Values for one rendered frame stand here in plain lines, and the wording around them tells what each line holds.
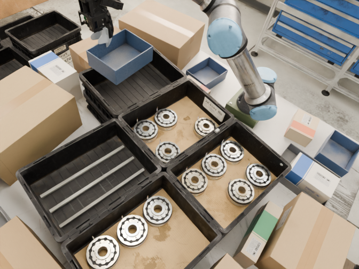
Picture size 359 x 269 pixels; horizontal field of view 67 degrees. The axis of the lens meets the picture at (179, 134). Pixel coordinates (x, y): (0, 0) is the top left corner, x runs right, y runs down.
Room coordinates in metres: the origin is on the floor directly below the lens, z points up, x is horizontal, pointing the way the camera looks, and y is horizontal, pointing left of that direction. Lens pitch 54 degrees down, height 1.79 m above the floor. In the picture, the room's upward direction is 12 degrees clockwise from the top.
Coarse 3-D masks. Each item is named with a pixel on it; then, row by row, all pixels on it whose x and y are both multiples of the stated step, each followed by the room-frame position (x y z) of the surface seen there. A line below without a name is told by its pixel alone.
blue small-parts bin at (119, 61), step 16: (128, 32) 0.92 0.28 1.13; (96, 48) 0.80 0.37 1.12; (112, 48) 0.86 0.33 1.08; (128, 48) 0.90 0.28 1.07; (144, 48) 0.88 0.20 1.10; (96, 64) 0.73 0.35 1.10; (112, 64) 0.79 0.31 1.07; (128, 64) 0.74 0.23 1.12; (144, 64) 0.82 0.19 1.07; (112, 80) 0.70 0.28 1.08
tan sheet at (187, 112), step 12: (168, 108) 0.83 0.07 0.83; (180, 108) 0.84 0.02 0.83; (192, 108) 0.86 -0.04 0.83; (180, 120) 0.77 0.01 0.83; (192, 120) 0.79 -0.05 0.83; (168, 132) 0.69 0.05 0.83; (180, 132) 0.71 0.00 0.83; (192, 132) 0.72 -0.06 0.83; (156, 144) 0.62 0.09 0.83; (180, 144) 0.64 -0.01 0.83; (192, 144) 0.66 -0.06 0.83
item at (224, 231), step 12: (252, 132) 0.71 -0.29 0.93; (204, 144) 0.60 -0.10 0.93; (264, 144) 0.66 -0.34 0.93; (276, 156) 0.61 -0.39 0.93; (168, 168) 0.47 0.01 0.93; (288, 168) 0.57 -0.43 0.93; (276, 180) 0.51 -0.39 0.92; (264, 192) 0.45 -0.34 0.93; (252, 204) 0.39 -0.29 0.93; (240, 216) 0.35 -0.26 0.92; (228, 228) 0.30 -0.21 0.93
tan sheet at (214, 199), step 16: (256, 160) 0.64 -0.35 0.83; (224, 176) 0.54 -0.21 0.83; (240, 176) 0.55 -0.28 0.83; (272, 176) 0.58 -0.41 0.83; (208, 192) 0.45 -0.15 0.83; (224, 192) 0.47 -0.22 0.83; (240, 192) 0.48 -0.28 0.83; (256, 192) 0.49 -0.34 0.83; (208, 208) 0.39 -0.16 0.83; (224, 208) 0.40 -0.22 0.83; (240, 208) 0.41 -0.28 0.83; (224, 224) 0.34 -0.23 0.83
